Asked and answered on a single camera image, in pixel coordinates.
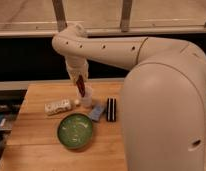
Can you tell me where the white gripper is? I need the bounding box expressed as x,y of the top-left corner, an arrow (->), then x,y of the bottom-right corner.
65,57 -> 89,87

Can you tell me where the red chili pepper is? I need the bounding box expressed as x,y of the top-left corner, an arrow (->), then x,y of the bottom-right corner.
76,76 -> 85,97

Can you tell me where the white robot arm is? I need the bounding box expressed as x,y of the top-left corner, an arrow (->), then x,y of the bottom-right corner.
52,25 -> 206,171

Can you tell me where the white ceramic cup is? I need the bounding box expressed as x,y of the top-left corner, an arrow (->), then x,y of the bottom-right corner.
77,86 -> 93,108

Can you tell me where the green ceramic plate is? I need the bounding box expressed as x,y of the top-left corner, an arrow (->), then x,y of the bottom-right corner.
57,113 -> 93,150

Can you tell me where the small white ball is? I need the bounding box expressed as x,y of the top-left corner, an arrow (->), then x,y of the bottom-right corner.
74,98 -> 81,106

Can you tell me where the white patterned box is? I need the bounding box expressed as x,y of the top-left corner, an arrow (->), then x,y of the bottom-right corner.
45,99 -> 72,115

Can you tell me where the blue sponge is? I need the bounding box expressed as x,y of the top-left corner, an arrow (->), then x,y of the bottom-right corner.
88,104 -> 105,122

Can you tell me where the black striped block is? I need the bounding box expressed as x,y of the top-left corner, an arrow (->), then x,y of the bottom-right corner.
106,98 -> 116,122

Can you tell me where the wooden table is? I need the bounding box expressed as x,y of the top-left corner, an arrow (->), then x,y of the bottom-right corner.
0,83 -> 127,171

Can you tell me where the metal window post left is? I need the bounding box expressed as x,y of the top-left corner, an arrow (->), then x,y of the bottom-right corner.
52,0 -> 67,32

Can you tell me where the metal window post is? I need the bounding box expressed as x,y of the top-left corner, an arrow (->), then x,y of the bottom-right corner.
52,0 -> 67,32
120,0 -> 133,32

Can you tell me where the metal window post right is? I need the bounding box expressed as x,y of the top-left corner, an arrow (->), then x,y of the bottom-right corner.
120,0 -> 133,32

